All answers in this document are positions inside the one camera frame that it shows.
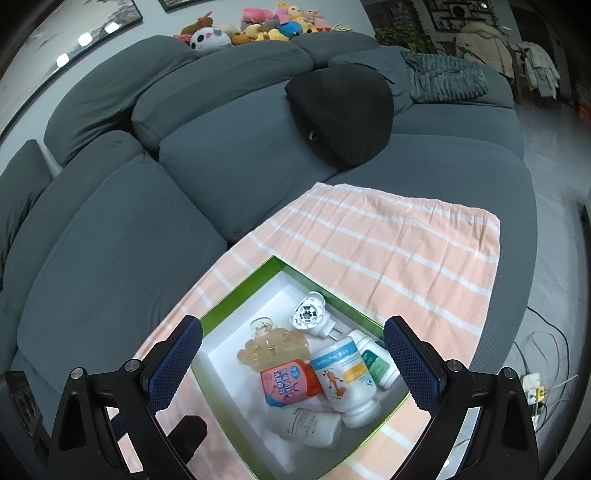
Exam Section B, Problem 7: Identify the black cushion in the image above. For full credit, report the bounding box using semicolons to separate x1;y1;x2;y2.
285;64;394;167

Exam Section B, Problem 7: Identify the orange bottle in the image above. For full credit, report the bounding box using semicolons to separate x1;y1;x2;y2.
260;359;324;408

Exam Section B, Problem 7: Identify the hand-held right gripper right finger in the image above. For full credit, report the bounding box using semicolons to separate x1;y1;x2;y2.
383;315;541;480

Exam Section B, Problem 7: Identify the white bottle with blue label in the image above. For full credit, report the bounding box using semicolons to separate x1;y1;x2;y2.
308;336;383;429

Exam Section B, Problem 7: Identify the white plug-in device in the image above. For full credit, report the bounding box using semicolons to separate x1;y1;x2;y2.
287;292;345;341

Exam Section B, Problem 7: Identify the beige hanging coat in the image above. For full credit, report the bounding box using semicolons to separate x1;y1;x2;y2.
455;21;513;79

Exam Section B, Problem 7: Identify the grey ribbed blanket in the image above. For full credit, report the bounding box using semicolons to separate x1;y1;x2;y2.
399;50;490;103

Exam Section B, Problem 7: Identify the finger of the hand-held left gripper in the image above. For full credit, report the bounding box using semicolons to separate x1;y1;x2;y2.
164;414;208;467

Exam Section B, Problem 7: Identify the white bottle with green label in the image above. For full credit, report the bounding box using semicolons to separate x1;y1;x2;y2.
347;329;402;391

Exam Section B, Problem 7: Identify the grey sofa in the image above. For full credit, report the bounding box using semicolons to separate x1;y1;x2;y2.
0;33;539;416

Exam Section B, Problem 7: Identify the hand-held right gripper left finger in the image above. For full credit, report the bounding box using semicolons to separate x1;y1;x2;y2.
46;315;204;480

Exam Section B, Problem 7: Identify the translucent beige hair clip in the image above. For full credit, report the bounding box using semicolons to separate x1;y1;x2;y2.
237;327;309;370

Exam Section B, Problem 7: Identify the white power strip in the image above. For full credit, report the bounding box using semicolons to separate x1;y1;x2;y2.
521;371;546;430

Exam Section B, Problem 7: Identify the large framed picture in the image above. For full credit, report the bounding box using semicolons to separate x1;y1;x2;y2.
0;0;144;139

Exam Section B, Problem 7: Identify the dark wall shelf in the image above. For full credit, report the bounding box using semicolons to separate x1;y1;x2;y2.
422;0;502;31

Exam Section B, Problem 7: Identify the small framed picture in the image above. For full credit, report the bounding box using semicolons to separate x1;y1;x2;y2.
158;0;214;13

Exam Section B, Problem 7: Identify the pile of plush toys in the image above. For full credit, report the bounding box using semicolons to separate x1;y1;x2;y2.
173;1;354;51

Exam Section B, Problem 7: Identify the light grey hanging coat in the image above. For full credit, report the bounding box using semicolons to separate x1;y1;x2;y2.
515;41;561;99

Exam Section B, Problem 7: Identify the green potted plant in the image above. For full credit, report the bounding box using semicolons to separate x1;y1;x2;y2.
374;25;435;51

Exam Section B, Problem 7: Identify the large white pill bottle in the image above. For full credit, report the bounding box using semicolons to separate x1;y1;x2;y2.
269;406;343;448

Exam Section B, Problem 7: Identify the pink white striped cloth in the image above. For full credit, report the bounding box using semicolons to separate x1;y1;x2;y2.
117;182;502;480

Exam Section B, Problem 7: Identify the green cardboard box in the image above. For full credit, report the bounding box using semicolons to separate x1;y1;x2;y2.
189;255;419;480

